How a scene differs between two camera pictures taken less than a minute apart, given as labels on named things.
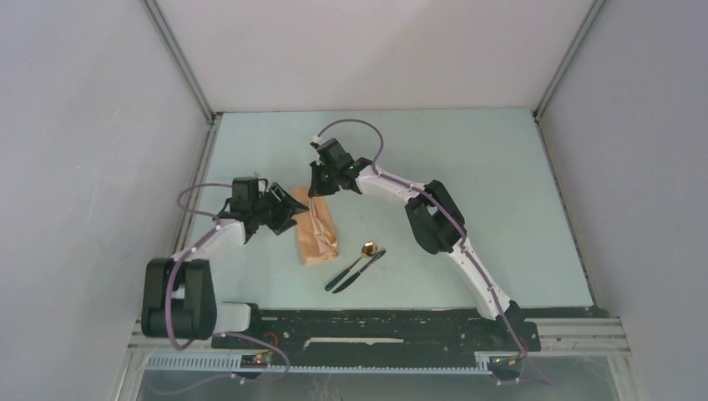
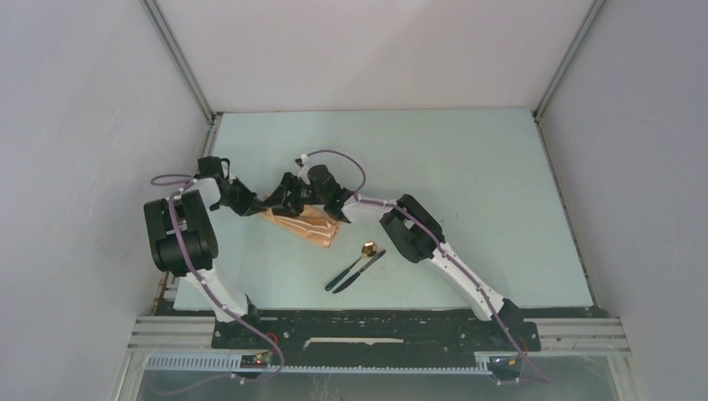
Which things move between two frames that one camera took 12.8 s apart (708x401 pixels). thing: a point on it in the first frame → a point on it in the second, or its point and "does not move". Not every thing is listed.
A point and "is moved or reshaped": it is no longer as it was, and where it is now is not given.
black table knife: x=358 y=275 does not move
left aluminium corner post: x=182 y=63 does not move
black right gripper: x=318 y=187 → x=284 y=206
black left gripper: x=285 y=208 → x=251 y=204
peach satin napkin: x=316 y=230 is moved or reshaped
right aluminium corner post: x=596 y=7 does not move
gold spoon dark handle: x=367 y=250 does not move
